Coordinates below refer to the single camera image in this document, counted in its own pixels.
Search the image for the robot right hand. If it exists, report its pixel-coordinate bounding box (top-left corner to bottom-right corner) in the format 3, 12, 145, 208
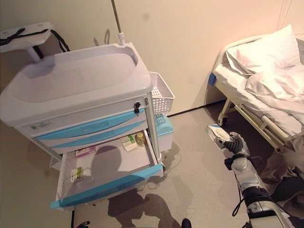
218, 132, 250, 156

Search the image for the blue and white medicine box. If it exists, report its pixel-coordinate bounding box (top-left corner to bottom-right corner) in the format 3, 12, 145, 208
205, 124, 232, 150

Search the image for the blue-fronted cart drawer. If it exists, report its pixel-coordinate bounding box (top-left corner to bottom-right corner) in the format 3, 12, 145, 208
49, 129, 165, 209

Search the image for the small green white medicine box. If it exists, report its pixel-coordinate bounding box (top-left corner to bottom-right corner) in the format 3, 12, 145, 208
70, 166, 84, 184

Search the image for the pink and white medicine box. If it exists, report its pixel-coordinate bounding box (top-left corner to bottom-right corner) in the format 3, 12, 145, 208
75, 146, 96, 158

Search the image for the tall green white medicine box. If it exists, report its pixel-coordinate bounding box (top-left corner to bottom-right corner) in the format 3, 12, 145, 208
120, 135, 138, 152

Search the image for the yellow medicine bottle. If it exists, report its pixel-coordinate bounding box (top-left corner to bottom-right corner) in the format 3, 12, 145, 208
134, 132, 147, 146

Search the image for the person in brown trousers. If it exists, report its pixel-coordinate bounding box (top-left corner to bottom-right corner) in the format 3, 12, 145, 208
260, 135, 304, 207

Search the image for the white blanket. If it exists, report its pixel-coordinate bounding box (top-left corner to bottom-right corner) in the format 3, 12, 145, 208
246, 64, 304, 136

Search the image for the white hospital bed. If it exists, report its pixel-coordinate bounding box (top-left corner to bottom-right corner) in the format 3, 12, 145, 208
209, 23, 304, 152

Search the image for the light blue waste bin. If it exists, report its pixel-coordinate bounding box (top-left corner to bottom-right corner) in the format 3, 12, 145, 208
154, 113, 175, 152

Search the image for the white lattice basket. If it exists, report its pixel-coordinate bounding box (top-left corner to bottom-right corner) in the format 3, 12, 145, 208
148, 71, 176, 114

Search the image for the white pillow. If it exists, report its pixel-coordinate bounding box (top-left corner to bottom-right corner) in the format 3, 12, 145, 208
225, 23, 301, 74

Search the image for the white and blue medical cart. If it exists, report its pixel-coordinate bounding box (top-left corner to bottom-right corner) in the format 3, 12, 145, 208
0, 42, 164, 178

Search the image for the metal IV pole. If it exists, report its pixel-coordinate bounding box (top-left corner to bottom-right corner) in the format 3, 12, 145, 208
111, 0, 126, 46

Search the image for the white overbed table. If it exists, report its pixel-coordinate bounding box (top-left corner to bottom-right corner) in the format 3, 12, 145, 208
0, 21, 57, 62

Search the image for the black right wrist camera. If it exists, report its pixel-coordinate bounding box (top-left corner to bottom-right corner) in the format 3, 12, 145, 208
224, 158, 235, 171

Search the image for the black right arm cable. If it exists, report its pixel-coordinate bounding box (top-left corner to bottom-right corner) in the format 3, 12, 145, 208
232, 155, 262, 217

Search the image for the black strap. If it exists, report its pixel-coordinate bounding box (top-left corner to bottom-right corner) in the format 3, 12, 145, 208
0, 28, 71, 60

